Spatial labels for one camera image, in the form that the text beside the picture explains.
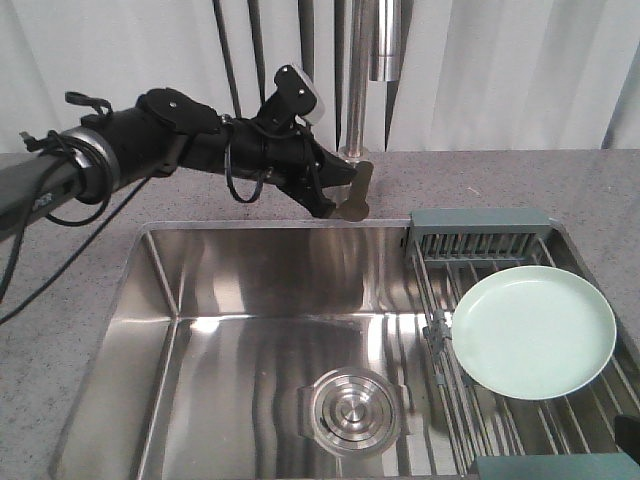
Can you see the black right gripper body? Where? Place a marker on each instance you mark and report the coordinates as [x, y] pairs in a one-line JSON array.
[[627, 432]]

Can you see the white pleated curtain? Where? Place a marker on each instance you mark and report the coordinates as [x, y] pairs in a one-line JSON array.
[[475, 75]]

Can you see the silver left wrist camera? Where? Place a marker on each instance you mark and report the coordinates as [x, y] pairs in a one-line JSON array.
[[308, 104]]

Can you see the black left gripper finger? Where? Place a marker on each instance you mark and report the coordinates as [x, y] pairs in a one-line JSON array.
[[311, 198], [332, 170]]

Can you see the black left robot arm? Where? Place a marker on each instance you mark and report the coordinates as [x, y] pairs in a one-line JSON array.
[[166, 130]]

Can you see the stainless steel sink basin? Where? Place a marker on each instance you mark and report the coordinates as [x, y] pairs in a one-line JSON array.
[[216, 327]]

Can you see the grey roll-up drying rack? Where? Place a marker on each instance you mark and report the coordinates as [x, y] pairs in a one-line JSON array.
[[493, 436]]

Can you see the stainless steel faucet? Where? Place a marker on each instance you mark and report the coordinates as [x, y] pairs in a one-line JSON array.
[[375, 55]]

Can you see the steel sink drain strainer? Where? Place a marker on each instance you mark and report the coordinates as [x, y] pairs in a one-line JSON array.
[[352, 411]]

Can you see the light green round plate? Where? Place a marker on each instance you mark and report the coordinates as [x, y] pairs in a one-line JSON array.
[[533, 332]]

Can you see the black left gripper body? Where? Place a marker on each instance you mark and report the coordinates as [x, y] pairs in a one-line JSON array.
[[275, 125]]

